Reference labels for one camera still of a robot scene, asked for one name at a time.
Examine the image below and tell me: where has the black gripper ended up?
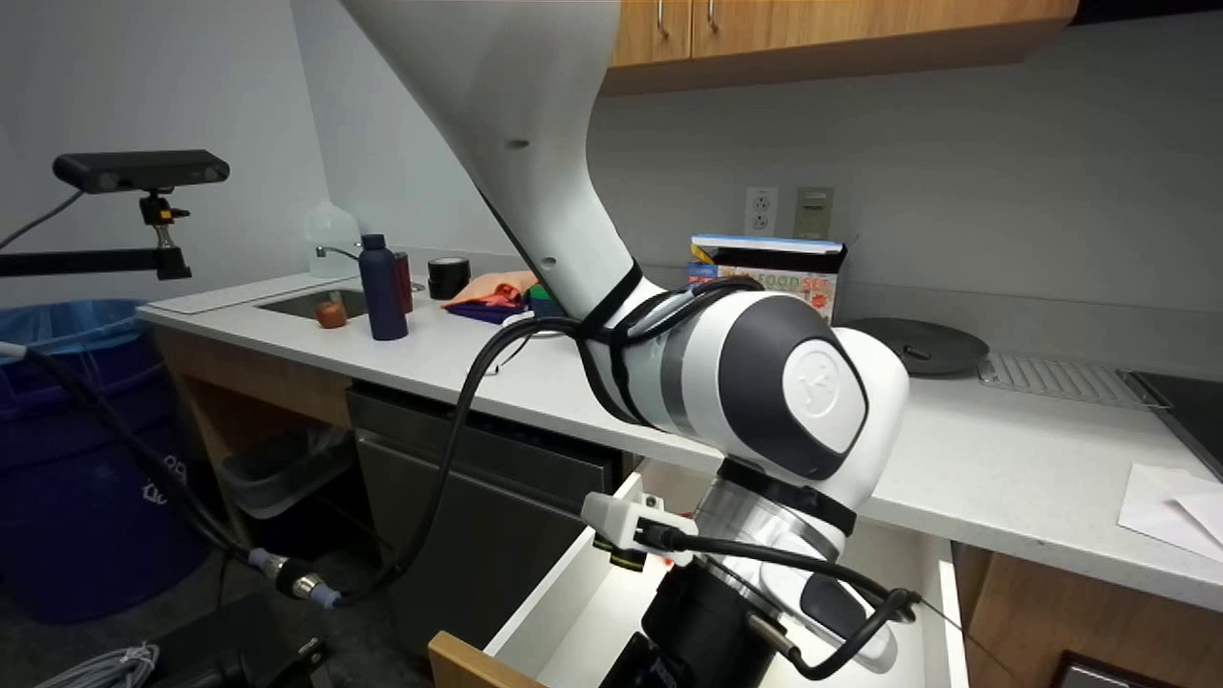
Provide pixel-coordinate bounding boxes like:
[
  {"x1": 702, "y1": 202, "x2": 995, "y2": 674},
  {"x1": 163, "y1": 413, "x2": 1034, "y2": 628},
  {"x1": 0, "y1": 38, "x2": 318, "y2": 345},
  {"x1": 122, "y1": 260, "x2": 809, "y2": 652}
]
[{"x1": 600, "y1": 564, "x2": 774, "y2": 688}]

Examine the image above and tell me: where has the white drawer with wooden front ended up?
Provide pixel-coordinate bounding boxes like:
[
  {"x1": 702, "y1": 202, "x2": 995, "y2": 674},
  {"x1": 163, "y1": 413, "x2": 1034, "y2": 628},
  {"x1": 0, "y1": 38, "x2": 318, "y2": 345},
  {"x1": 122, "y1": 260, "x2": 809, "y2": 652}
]
[{"x1": 479, "y1": 518, "x2": 969, "y2": 688}]

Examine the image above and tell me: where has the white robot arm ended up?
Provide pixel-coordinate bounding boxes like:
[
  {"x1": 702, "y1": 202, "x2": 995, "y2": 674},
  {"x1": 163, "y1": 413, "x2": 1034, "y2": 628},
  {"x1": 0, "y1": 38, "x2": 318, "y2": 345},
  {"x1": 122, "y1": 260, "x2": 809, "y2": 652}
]
[{"x1": 341, "y1": 0, "x2": 915, "y2": 688}]

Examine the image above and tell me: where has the blue cardboard game box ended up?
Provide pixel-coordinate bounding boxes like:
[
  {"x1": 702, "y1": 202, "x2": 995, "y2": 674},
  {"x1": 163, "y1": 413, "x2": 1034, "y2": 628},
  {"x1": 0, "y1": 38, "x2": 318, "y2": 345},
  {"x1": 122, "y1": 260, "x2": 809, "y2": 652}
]
[{"x1": 689, "y1": 232, "x2": 850, "y2": 317}]

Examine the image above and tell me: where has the black cup on counter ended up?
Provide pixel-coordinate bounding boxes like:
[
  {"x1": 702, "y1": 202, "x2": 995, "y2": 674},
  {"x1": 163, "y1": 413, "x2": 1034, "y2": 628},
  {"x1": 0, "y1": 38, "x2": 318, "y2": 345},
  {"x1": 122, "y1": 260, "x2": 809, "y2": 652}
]
[{"x1": 428, "y1": 256, "x2": 469, "y2": 303}]

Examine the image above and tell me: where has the dark blue water bottle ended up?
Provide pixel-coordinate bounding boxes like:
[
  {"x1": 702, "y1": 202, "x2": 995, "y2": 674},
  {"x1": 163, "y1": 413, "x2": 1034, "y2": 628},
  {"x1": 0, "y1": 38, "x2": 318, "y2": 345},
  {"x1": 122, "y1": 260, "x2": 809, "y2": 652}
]
[{"x1": 358, "y1": 232, "x2": 410, "y2": 340}]

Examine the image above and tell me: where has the white paper sheet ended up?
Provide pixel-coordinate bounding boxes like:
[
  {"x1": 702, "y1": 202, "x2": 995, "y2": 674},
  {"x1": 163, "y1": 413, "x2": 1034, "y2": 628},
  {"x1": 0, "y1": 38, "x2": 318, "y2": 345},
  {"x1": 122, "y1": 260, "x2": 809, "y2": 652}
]
[{"x1": 1118, "y1": 466, "x2": 1223, "y2": 563}]

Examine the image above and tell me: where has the black cooktop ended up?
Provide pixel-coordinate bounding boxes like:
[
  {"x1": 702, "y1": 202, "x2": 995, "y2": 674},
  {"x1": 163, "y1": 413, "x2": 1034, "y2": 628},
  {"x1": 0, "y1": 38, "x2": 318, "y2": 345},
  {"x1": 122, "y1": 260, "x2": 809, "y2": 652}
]
[{"x1": 1135, "y1": 372, "x2": 1223, "y2": 481}]

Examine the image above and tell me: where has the wooden upper cabinet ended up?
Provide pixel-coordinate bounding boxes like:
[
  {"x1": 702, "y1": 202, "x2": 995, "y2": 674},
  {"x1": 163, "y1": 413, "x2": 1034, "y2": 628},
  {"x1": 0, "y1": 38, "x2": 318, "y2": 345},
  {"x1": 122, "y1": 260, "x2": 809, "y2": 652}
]
[{"x1": 602, "y1": 0, "x2": 1079, "y2": 94}]

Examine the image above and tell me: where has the blue trash bin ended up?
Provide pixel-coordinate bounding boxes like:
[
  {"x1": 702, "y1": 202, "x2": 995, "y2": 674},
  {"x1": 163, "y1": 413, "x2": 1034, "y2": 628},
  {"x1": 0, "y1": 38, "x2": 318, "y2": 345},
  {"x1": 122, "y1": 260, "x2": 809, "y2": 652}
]
[{"x1": 0, "y1": 299, "x2": 205, "y2": 623}]

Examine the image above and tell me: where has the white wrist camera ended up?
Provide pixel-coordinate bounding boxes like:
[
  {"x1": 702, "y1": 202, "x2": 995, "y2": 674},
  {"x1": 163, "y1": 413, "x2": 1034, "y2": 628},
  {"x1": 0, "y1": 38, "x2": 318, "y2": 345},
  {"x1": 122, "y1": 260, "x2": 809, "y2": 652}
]
[{"x1": 581, "y1": 492, "x2": 695, "y2": 571}]

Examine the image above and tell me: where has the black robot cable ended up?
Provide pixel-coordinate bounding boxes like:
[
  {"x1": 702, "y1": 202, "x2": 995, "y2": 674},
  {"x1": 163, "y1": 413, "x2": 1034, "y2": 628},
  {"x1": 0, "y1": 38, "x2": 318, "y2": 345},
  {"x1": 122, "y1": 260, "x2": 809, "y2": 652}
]
[{"x1": 0, "y1": 281, "x2": 768, "y2": 611}]

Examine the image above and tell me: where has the white wall outlet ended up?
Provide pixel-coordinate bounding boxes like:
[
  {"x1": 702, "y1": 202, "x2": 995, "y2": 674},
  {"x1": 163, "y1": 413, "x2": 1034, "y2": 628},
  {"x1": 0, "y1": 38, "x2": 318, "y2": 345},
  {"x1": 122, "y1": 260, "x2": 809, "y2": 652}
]
[{"x1": 746, "y1": 187, "x2": 780, "y2": 238}]

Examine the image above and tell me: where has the grey wall switch plate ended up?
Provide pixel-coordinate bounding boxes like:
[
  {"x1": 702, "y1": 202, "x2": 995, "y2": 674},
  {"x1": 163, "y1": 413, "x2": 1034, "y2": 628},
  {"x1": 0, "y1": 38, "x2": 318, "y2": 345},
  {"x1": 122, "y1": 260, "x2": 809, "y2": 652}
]
[{"x1": 795, "y1": 187, "x2": 833, "y2": 238}]

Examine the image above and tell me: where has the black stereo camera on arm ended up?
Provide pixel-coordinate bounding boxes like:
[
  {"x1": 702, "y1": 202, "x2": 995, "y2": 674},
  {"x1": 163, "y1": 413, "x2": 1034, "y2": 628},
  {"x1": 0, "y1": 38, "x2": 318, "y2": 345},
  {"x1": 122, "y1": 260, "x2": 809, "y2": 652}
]
[{"x1": 55, "y1": 148, "x2": 228, "y2": 195}]

